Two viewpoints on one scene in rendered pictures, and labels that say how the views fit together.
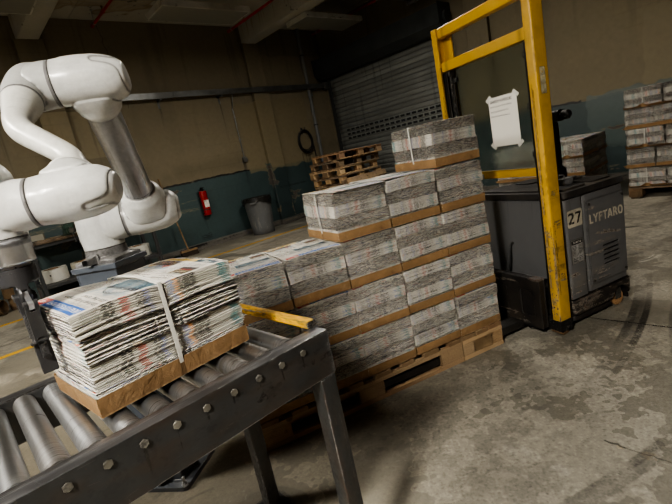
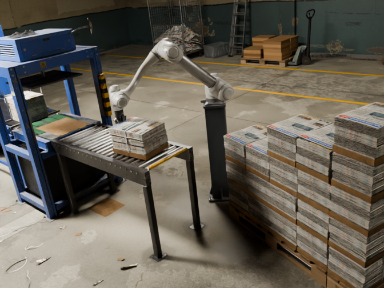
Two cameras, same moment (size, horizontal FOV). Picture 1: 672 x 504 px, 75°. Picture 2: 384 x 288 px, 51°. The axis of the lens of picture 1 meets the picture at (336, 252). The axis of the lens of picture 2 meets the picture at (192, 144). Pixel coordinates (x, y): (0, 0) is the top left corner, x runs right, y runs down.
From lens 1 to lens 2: 3.02 m
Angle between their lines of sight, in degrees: 80
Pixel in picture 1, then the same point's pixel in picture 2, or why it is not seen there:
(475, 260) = (349, 237)
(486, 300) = (354, 272)
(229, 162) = not seen: outside the picture
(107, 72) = (164, 53)
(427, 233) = (317, 189)
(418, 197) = (314, 162)
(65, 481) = (96, 157)
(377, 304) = (279, 202)
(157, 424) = (107, 160)
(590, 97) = not seen: outside the picture
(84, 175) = (115, 99)
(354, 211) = (278, 143)
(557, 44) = not seen: outside the picture
